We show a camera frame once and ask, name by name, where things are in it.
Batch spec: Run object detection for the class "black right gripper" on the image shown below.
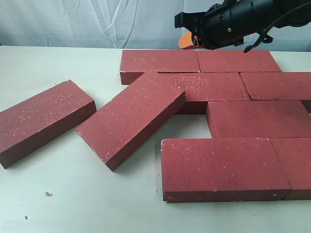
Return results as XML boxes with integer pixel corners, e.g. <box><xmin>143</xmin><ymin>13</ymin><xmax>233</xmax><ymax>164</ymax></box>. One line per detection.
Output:
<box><xmin>174</xmin><ymin>0</ymin><xmax>292</xmax><ymax>50</ymax></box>

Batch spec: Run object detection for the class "red brick with white chip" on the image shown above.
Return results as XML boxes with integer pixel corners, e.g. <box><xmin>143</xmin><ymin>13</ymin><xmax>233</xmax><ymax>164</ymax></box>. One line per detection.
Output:
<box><xmin>157</xmin><ymin>72</ymin><xmax>250</xmax><ymax>115</ymax></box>

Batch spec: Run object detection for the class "red brick middle row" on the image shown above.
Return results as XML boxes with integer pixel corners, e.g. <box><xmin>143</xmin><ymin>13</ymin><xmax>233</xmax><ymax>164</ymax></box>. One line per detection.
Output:
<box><xmin>206</xmin><ymin>100</ymin><xmax>311</xmax><ymax>138</ymax></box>

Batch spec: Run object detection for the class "white backdrop cloth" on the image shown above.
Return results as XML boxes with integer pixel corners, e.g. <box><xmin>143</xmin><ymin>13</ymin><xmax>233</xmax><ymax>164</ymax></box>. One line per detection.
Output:
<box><xmin>0</xmin><ymin>0</ymin><xmax>311</xmax><ymax>52</ymax></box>

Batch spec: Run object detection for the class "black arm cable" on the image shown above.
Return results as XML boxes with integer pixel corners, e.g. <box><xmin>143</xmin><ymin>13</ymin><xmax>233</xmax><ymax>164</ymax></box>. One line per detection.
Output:
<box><xmin>242</xmin><ymin>0</ymin><xmax>311</xmax><ymax>53</ymax></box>

